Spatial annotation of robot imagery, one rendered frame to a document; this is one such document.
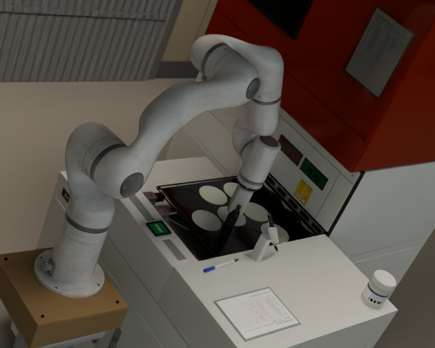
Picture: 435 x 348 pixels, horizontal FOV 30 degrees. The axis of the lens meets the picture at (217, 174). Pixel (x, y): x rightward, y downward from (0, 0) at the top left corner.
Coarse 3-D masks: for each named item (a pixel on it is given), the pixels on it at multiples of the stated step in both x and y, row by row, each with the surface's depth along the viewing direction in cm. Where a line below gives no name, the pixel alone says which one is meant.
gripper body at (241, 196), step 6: (240, 186) 248; (234, 192) 254; (240, 192) 247; (246, 192) 247; (252, 192) 248; (234, 198) 249; (240, 198) 248; (246, 198) 248; (234, 204) 249; (240, 204) 249; (246, 204) 249; (228, 210) 251; (240, 210) 250
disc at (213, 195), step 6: (204, 186) 272; (210, 186) 274; (204, 192) 270; (210, 192) 271; (216, 192) 272; (222, 192) 274; (204, 198) 267; (210, 198) 268; (216, 198) 269; (222, 198) 270
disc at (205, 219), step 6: (198, 210) 260; (192, 216) 256; (198, 216) 257; (204, 216) 258; (210, 216) 259; (216, 216) 261; (198, 222) 254; (204, 222) 256; (210, 222) 257; (216, 222) 258; (204, 228) 253; (210, 228) 254; (216, 228) 256
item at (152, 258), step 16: (128, 208) 237; (144, 208) 241; (112, 224) 243; (128, 224) 237; (144, 224) 233; (112, 240) 244; (128, 240) 238; (144, 240) 232; (160, 240) 230; (176, 240) 233; (128, 256) 238; (144, 256) 232; (160, 256) 226; (176, 256) 228; (192, 256) 230; (144, 272) 233; (160, 272) 227; (160, 288) 228
